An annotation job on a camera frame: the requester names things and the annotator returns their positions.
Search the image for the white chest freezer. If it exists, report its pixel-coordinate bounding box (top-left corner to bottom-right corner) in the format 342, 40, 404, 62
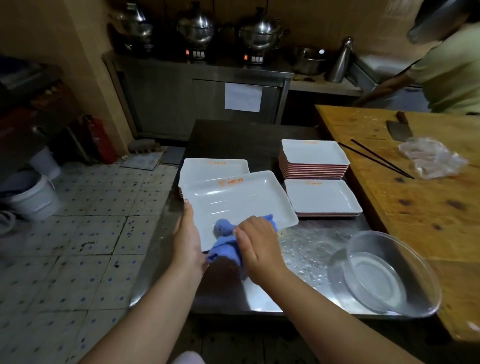
346, 54, 432, 113

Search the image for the white rectangular plate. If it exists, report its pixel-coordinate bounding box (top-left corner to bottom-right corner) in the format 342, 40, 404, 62
181, 170, 300, 253

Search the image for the steel cleaver with dark handle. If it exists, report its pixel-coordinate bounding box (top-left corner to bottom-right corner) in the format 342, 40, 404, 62
386, 111, 414, 143

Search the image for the beige side counter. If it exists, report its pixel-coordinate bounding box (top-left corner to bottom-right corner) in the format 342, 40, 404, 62
289, 74, 363, 97

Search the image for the stainless steel cabinet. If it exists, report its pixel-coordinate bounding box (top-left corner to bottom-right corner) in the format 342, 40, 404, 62
103, 52, 295, 142

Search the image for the red fire extinguisher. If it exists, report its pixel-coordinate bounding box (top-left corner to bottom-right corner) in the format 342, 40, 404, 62
81, 115, 118, 165

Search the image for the white paper sheet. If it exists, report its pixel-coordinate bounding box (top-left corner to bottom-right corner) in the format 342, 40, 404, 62
224, 82, 263, 113

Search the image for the person's left forearm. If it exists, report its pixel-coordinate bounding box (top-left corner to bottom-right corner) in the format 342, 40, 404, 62
78, 260, 205, 364

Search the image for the person's left hand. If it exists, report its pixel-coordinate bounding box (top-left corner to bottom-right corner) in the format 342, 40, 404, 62
170, 199, 208, 277

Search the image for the white plastic bucket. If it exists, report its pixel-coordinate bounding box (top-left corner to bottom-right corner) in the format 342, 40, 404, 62
0, 170, 61, 221
29, 146, 62, 181

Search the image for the steel work table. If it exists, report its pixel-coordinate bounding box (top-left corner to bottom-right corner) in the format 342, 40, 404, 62
129, 119, 436, 322

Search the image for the stack of white plates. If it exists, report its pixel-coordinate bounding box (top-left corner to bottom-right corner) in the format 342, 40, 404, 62
283, 178, 364, 218
278, 139, 351, 181
178, 157, 251, 199

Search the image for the wooden table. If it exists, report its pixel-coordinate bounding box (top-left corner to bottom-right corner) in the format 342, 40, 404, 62
314, 104, 480, 344

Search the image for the person's right hand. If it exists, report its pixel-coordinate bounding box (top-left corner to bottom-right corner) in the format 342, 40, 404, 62
234, 215, 290, 288

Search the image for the loose light floor tile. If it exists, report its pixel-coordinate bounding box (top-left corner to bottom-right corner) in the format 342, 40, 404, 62
119, 149, 166, 172

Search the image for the steel basin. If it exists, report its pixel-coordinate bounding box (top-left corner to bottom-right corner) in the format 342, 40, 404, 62
286, 46, 329, 76

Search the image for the grey brick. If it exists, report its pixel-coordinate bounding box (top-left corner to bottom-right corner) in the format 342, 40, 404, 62
128, 138, 162, 155

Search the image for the clear glass bowl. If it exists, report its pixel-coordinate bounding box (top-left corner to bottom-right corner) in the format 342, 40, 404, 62
328, 230, 443, 319

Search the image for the dark grey tile piece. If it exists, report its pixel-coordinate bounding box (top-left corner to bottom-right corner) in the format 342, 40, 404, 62
161, 146, 187, 166

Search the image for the dark storage rack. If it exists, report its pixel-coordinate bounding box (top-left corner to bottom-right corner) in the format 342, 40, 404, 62
0, 56, 82, 170

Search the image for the person's right forearm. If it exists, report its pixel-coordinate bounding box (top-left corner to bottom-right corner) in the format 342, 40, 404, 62
266, 268, 425, 364

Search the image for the blue cloth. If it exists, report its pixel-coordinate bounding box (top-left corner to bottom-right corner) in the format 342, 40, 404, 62
206, 213, 279, 280

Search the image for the crumpled clear plastic bag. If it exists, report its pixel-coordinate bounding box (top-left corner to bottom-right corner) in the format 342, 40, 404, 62
398, 136, 469, 180

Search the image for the steel jug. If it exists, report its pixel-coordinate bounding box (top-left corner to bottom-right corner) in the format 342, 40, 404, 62
325, 36, 354, 84

